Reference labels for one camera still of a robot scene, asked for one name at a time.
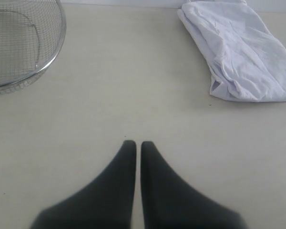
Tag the metal wire mesh basket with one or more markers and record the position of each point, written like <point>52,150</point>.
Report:
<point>32,33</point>

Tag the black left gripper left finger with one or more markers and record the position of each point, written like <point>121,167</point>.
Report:
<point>105,203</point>

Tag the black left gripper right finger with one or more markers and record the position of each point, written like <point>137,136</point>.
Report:
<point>171,203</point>

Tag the white t-shirt red lettering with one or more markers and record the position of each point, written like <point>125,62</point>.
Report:
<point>247,63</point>

